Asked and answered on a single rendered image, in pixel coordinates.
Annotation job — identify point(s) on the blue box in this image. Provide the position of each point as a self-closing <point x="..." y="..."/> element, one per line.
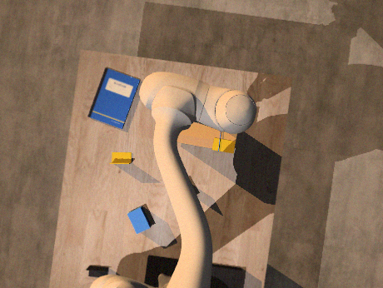
<point x="139" y="219"/>

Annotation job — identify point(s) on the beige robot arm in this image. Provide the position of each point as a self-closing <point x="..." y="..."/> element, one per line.
<point x="176" y="102"/>

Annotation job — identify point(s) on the blue notebook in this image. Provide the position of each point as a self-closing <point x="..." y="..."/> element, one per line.
<point x="114" y="97"/>

